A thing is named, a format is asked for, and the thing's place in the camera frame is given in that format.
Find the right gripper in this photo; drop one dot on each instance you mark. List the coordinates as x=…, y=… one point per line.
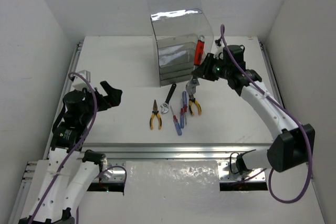
x=204, y=70

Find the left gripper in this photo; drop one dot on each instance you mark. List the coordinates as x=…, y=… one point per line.
x=104, y=99

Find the red handle adjustable wrench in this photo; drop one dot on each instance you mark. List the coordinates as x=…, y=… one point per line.
x=193, y=83

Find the clear acrylic box cover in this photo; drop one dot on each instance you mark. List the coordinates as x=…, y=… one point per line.
x=170, y=18

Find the black handle adjustable wrench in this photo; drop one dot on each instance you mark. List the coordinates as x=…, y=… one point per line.
x=165, y=104

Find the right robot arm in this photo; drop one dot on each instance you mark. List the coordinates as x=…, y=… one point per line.
x=293, y=142

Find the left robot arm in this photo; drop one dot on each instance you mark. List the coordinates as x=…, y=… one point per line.
x=63, y=188

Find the smoky middle tray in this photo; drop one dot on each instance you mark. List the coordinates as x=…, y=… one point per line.
x=175, y=71

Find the smoky tray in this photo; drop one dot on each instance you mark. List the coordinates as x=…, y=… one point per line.
x=177, y=53
x=175, y=71
x=176, y=80

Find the smoky top tray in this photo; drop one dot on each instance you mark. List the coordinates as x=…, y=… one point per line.
x=177, y=53

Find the smoky bottom tray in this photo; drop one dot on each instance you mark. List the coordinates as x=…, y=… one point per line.
x=176, y=80

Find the red blue small screwdriver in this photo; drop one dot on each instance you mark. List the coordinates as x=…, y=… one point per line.
x=182, y=115

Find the yellow long-nose pliers left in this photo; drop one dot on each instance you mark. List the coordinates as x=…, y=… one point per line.
x=155, y=114

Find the red clear screwdriver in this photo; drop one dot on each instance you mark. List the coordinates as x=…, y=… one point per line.
x=176, y=123

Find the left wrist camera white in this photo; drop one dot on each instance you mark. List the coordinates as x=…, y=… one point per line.
x=80, y=80

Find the blue handle screwdriver long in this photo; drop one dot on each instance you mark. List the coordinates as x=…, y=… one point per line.
x=184, y=102

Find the aluminium frame rail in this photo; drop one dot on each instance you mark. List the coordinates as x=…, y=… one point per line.
x=220, y=124

